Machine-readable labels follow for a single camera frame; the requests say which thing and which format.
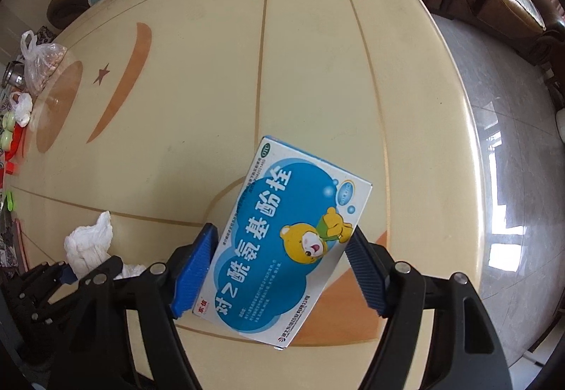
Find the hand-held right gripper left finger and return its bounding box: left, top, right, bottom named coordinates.
left=48, top=222, right=221, bottom=390

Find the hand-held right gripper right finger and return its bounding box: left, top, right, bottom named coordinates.
left=346, top=226, right=513, bottom=390

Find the clear plastic bag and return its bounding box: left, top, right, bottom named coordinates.
left=20, top=30, right=68, bottom=96

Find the red plastic object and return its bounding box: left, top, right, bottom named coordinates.
left=4, top=125, right=29, bottom=161

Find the blue bear medicine box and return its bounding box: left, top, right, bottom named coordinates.
left=193, top=135, right=372, bottom=350

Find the cream round table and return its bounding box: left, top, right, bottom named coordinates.
left=0, top=0, right=504, bottom=390

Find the white tissue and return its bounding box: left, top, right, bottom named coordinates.
left=64, top=211, right=146, bottom=280

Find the small white plastic bag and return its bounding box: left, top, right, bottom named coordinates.
left=10, top=92, right=34, bottom=126

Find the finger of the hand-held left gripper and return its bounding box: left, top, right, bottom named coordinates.
left=15, top=262, right=75, bottom=285
left=86, top=254, right=125, bottom=282

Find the metal jar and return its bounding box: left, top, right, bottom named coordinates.
left=4, top=61, right=26, bottom=90

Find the brown leather armchair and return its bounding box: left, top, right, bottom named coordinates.
left=46, top=0, right=111, bottom=31

